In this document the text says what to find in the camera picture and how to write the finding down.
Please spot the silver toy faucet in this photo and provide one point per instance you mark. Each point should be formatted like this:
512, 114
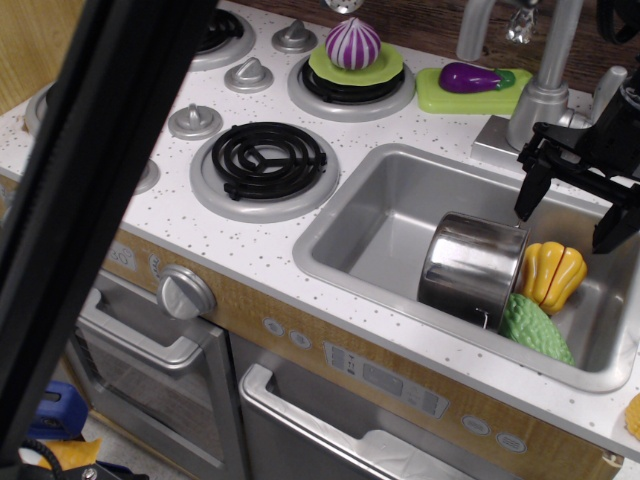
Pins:
545, 97

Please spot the yellow cloth on floor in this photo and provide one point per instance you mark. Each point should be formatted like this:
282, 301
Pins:
72, 454

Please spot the silver stove knob top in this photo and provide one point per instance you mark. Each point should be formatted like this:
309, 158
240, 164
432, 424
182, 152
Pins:
294, 39

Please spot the light green toy plate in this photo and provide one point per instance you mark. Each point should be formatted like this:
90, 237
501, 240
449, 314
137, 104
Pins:
388, 64

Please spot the stainless steel pot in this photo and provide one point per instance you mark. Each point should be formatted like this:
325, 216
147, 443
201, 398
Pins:
471, 267

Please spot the green toy cutting board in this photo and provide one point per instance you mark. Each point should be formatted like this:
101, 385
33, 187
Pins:
433, 99

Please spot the back right stove burner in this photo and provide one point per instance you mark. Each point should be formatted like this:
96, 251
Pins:
343, 103

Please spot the front right stove burner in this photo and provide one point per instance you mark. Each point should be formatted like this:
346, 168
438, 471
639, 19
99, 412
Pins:
264, 172

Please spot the silver oven dial knob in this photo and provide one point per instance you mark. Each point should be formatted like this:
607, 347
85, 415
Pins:
183, 295

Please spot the yellow toy corn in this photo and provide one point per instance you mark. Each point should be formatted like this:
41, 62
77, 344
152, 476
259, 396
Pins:
632, 417

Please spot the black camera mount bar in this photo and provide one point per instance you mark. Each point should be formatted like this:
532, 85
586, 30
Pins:
125, 65

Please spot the grey toy sink basin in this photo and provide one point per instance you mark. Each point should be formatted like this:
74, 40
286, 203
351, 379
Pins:
371, 239

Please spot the yellow toy bell pepper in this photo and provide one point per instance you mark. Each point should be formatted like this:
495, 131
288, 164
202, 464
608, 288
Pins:
550, 273

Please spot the silver stove knob middle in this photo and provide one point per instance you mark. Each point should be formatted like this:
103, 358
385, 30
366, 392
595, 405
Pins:
249, 77

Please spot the silver stove knob lower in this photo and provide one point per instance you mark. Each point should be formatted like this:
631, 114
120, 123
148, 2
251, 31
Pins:
195, 122

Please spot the blue clamp tool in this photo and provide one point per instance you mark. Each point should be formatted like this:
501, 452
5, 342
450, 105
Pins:
61, 414

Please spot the silver faucet handle lever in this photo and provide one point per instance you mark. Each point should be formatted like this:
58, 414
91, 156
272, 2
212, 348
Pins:
604, 92

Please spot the toy dishwasher door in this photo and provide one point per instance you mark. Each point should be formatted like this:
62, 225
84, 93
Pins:
347, 418

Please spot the back left stove burner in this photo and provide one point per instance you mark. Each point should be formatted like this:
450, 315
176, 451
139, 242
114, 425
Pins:
228, 38

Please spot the green bumpy toy gourd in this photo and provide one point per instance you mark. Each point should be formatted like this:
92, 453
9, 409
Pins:
525, 323

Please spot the silver stove knob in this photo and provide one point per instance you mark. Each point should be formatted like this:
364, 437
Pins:
195, 122
249, 77
294, 39

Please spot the toy oven door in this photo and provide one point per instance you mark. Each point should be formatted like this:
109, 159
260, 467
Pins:
164, 382

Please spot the purple striped toy onion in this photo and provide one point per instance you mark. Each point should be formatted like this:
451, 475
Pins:
353, 45

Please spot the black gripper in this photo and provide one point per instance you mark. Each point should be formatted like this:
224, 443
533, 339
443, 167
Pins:
590, 159

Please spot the purple toy eggplant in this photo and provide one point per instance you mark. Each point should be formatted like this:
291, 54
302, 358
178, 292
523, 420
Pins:
461, 78

